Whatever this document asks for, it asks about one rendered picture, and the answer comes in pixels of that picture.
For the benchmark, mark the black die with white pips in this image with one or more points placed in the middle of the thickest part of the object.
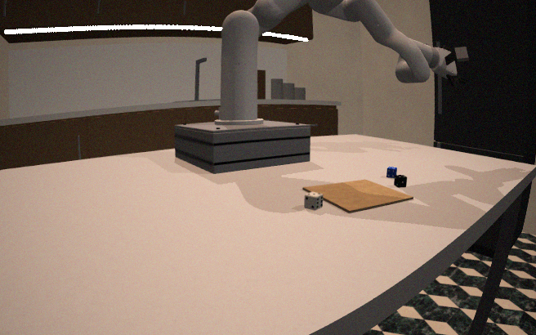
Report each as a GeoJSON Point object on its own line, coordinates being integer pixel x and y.
{"type": "Point", "coordinates": [400, 181]}

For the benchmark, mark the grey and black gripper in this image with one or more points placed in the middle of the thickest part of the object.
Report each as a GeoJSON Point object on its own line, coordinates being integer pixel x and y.
{"type": "Point", "coordinates": [449, 70]}

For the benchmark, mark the tan mat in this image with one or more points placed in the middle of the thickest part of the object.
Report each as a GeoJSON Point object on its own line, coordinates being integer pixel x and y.
{"type": "Point", "coordinates": [356, 196]}

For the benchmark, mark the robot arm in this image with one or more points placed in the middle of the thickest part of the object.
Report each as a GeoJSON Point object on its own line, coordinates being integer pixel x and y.
{"type": "Point", "coordinates": [240, 32]}

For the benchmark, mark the blue die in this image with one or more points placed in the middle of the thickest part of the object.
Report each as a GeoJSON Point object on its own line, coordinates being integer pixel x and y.
{"type": "Point", "coordinates": [391, 172]}

